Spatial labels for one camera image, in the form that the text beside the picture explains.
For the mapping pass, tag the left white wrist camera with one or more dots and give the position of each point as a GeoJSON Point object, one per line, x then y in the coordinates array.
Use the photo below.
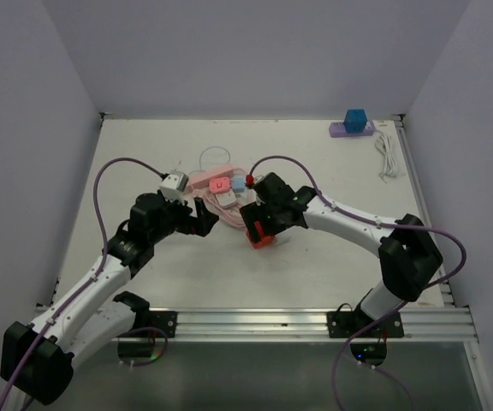
{"type": "Point", "coordinates": [173, 185]}

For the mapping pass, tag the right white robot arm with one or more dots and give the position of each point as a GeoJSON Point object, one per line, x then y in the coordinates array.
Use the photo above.
{"type": "Point", "coordinates": [407, 255]}

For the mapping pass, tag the pink power strip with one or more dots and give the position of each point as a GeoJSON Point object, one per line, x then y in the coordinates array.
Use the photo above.
{"type": "Point", "coordinates": [202, 179]}

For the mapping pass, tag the pink plug adapter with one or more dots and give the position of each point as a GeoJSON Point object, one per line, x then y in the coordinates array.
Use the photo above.
{"type": "Point", "coordinates": [220, 185]}

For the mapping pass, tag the white plug adapter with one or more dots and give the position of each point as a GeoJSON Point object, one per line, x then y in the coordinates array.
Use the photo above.
{"type": "Point", "coordinates": [226, 200]}

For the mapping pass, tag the red cube adapter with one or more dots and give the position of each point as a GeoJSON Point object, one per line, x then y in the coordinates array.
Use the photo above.
{"type": "Point", "coordinates": [258, 238]}

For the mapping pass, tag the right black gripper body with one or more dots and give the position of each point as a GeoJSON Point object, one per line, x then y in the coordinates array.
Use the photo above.
{"type": "Point", "coordinates": [276, 221]}

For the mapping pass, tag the aluminium front rail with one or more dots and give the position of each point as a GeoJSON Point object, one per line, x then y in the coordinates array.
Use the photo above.
{"type": "Point", "coordinates": [433, 325]}

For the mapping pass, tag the light blue plug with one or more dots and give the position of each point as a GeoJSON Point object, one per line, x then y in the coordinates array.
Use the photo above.
{"type": "Point", "coordinates": [238, 185]}

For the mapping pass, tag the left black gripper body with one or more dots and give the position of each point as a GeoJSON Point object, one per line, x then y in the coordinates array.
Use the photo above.
{"type": "Point", "coordinates": [178, 219]}

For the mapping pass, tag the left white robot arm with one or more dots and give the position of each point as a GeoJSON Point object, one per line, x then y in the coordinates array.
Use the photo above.
{"type": "Point", "coordinates": [40, 358]}

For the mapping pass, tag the blue cube adapter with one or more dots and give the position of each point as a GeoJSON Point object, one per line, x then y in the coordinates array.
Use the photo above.
{"type": "Point", "coordinates": [355, 121]}

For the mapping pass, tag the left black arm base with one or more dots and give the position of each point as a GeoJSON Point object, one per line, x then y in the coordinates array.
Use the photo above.
{"type": "Point", "coordinates": [148, 340]}

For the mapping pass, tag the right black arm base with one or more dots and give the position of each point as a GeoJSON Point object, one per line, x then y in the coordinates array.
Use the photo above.
{"type": "Point", "coordinates": [346, 321]}

